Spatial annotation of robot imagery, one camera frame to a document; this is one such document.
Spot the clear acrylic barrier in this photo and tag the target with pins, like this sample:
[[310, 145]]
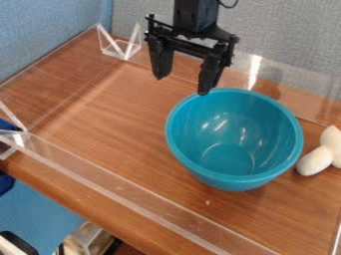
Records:
[[309, 93], [187, 233]]

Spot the blue plastic bowl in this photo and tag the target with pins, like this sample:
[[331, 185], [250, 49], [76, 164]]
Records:
[[234, 137]]

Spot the clear acrylic corner bracket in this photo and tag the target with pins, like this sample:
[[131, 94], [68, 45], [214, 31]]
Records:
[[119, 48]]

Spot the black object bottom left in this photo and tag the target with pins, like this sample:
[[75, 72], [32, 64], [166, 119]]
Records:
[[12, 245]]

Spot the clear acrylic front barrier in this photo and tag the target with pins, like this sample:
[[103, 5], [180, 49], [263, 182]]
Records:
[[187, 233]]

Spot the clear acrylic back barrier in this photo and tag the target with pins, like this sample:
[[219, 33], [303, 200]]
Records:
[[309, 93]]

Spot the white toy mushroom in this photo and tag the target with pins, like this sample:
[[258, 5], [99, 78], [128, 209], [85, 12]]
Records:
[[325, 155]]

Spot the metal frame under table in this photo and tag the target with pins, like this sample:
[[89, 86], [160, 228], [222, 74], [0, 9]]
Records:
[[88, 240]]

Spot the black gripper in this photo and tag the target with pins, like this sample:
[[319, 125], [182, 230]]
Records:
[[210, 44]]

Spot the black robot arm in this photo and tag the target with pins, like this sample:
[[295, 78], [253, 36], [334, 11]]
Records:
[[195, 14]]

